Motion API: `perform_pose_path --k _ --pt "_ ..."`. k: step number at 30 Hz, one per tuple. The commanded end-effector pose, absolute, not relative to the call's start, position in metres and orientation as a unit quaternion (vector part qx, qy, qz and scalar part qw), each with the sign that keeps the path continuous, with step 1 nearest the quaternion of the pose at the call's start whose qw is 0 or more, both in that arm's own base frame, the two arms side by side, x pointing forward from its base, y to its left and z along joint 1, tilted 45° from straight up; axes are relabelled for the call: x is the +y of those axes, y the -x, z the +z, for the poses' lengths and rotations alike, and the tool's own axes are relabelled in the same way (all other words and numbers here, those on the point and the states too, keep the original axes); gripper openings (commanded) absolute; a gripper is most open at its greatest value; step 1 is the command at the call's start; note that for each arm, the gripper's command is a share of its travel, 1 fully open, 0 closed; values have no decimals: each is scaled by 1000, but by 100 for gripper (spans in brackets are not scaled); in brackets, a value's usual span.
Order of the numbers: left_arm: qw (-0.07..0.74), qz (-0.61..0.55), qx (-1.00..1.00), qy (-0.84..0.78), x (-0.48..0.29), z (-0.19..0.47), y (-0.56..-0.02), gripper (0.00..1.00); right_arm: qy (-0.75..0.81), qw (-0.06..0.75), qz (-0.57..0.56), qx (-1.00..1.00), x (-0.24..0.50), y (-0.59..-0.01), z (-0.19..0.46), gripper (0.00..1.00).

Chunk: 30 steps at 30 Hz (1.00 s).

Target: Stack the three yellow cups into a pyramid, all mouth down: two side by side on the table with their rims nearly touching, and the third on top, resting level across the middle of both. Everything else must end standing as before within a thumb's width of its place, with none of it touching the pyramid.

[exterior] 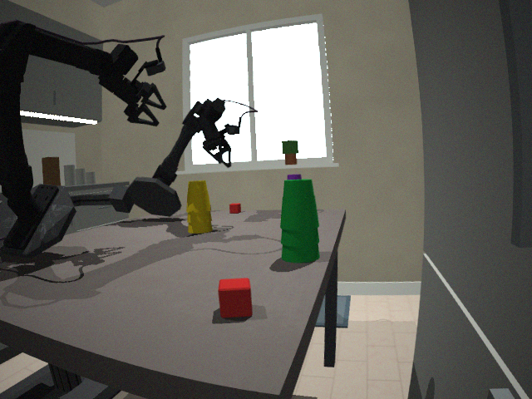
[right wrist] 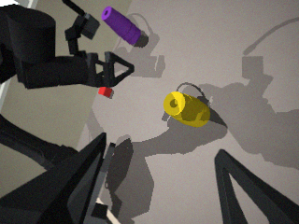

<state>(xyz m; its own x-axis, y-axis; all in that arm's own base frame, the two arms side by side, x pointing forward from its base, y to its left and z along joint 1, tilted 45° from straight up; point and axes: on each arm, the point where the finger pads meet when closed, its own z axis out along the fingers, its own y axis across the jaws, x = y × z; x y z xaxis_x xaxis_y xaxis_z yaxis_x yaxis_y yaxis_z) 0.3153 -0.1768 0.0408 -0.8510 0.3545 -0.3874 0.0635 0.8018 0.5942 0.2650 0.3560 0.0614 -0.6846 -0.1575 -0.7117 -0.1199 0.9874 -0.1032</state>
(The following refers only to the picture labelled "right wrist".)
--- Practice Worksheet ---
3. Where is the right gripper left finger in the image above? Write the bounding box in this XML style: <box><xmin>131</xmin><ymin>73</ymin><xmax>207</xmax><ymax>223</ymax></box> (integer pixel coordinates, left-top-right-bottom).
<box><xmin>0</xmin><ymin>133</ymin><xmax>107</xmax><ymax>224</ymax></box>

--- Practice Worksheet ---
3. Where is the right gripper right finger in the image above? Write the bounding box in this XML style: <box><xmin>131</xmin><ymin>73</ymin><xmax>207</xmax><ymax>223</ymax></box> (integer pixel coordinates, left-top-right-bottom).
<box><xmin>214</xmin><ymin>149</ymin><xmax>299</xmax><ymax>224</ymax></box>

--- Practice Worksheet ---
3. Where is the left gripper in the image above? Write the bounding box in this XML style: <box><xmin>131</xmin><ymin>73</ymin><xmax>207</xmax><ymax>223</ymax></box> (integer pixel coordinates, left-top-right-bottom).
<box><xmin>54</xmin><ymin>15</ymin><xmax>135</xmax><ymax>88</ymax></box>

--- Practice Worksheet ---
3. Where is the red cube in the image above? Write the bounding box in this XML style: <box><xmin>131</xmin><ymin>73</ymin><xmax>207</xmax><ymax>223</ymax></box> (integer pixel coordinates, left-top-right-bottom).
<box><xmin>98</xmin><ymin>87</ymin><xmax>112</xmax><ymax>97</ymax></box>

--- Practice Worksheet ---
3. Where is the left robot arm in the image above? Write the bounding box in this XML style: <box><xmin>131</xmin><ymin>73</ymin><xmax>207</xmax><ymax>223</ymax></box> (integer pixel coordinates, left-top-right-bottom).
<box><xmin>0</xmin><ymin>3</ymin><xmax>100</xmax><ymax>171</ymax></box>

